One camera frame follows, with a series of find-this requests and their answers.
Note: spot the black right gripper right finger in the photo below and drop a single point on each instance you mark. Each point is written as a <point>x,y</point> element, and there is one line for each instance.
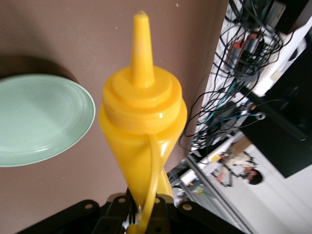
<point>175,221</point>

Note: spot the pale green plate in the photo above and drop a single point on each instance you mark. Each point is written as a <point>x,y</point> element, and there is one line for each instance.
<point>44,117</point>

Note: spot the yellow mustard squeeze bottle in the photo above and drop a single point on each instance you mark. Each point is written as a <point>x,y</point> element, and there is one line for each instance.
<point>141,117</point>

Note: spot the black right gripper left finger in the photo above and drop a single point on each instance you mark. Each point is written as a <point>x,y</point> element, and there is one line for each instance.
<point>109,219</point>

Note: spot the long aluminium rail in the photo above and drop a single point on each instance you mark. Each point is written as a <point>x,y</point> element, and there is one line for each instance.
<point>212,192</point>

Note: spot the orange and grey device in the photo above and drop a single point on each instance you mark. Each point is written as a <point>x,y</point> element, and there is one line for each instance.
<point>240,45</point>

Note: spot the person with black hair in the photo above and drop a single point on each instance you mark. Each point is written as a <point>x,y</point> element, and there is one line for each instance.
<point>256,179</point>

